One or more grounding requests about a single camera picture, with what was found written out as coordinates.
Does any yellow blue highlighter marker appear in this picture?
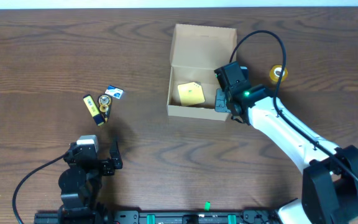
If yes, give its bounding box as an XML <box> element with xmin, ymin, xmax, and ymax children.
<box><xmin>83</xmin><ymin>95</ymin><xmax>105</xmax><ymax>126</ymax></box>

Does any black mounting rail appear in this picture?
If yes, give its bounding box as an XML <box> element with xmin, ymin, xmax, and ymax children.
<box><xmin>34</xmin><ymin>210</ymin><xmax>281</xmax><ymax>224</ymax></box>

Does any black correction tape dispenser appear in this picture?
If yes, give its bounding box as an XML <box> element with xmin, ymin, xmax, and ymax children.
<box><xmin>98</xmin><ymin>94</ymin><xmax>112</xmax><ymax>123</ymax></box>

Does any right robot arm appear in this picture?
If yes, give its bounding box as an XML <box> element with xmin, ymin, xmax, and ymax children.
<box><xmin>214</xmin><ymin>62</ymin><xmax>358</xmax><ymax>223</ymax></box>

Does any yellow sticky note pad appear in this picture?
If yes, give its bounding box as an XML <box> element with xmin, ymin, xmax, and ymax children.
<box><xmin>178</xmin><ymin>82</ymin><xmax>205</xmax><ymax>106</ymax></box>

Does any cardboard box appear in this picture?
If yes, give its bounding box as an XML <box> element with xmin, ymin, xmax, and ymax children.
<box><xmin>167</xmin><ymin>24</ymin><xmax>237</xmax><ymax>121</ymax></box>

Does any yellow adhesive tape roll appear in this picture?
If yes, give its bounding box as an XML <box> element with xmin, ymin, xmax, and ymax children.
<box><xmin>269</xmin><ymin>65</ymin><xmax>288</xmax><ymax>83</ymax></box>

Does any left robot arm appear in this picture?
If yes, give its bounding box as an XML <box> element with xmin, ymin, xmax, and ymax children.
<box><xmin>57</xmin><ymin>135</ymin><xmax>123</xmax><ymax>223</ymax></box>

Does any small green clip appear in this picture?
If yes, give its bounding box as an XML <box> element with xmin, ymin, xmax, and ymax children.
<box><xmin>204</xmin><ymin>202</ymin><xmax>211</xmax><ymax>212</ymax></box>

